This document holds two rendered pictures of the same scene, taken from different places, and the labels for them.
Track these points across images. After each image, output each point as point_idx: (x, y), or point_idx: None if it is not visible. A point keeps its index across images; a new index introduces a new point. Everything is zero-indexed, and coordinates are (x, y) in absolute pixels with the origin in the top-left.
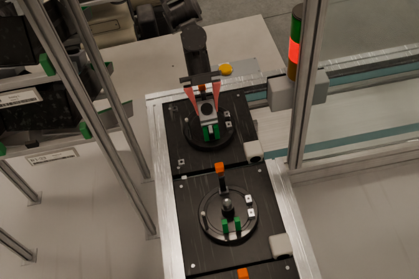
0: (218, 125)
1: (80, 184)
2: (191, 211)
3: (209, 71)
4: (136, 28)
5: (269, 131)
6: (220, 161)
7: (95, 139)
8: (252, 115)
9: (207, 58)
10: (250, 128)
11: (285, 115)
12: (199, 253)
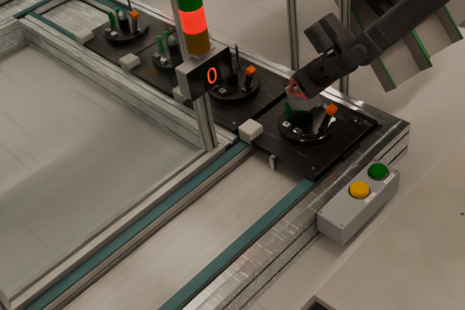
0: (298, 124)
1: None
2: (262, 77)
3: (308, 74)
4: None
5: (261, 178)
6: (272, 111)
7: None
8: (290, 184)
9: (317, 69)
10: (270, 147)
11: (257, 203)
12: (234, 64)
